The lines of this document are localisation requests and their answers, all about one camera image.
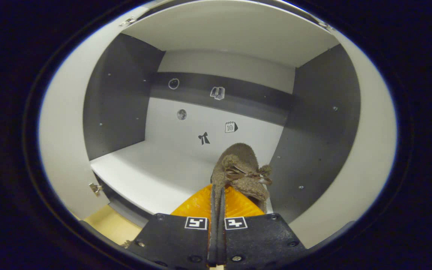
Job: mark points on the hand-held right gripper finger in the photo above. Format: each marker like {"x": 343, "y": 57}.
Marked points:
{"x": 213, "y": 243}
{"x": 222, "y": 243}

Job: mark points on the brown fuzzy shoe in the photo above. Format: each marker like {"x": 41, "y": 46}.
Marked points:
{"x": 238, "y": 157}

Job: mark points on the grey white shoe cabinet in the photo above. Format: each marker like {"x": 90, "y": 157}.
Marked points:
{"x": 156, "y": 176}

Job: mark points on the metal door hinge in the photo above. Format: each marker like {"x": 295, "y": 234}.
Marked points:
{"x": 128, "y": 21}
{"x": 323, "y": 24}
{"x": 95, "y": 188}

